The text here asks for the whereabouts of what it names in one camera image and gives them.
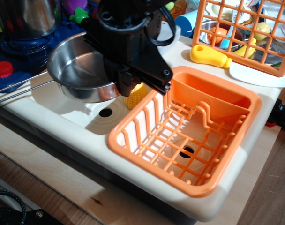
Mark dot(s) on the light blue toy cup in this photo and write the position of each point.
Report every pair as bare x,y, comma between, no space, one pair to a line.
187,23

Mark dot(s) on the yellow toy corn cob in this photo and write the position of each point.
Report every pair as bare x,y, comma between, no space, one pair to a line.
136,95

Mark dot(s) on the grey toy faucet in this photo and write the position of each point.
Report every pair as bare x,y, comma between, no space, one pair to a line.
166,33

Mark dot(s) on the yellow handled toy knife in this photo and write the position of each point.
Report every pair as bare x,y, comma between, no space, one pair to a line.
206,55

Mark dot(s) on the black red clamp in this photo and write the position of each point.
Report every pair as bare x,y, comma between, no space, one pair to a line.
277,115

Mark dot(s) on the purple toy eggplant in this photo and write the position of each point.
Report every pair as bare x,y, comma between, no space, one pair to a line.
76,10

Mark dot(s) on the blue toy stove top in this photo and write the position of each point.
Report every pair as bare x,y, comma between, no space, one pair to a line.
29,57

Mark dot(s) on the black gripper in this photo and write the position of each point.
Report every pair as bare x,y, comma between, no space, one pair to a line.
129,56

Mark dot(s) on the stainless steel pan wire handle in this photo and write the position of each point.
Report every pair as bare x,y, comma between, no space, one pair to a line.
78,70

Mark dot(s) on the large stainless steel pot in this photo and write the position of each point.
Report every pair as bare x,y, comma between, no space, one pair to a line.
29,19

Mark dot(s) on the orange transparent bowl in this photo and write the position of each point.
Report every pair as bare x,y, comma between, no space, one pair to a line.
179,8

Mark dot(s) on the small steel pot behind rack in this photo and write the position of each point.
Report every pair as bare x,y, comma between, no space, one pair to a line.
209,28

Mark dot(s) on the orange upright grid rack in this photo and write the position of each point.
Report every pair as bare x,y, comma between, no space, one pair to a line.
250,36

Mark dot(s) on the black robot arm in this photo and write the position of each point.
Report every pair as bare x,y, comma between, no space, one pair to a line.
125,14

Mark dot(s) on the magenta toy fruit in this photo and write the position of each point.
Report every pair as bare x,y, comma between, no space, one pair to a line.
94,13

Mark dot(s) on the red stove knob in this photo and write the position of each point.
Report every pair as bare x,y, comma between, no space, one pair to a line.
6,69

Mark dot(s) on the pale yellow toy potato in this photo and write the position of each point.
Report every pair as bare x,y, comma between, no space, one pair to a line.
264,27

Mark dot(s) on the light green toy egg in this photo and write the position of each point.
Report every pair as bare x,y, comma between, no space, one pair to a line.
170,6

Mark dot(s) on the orange plastic drying rack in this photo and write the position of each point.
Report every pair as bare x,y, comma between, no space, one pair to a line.
188,136

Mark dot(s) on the yellow toy banana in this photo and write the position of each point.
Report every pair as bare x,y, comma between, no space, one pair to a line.
241,52

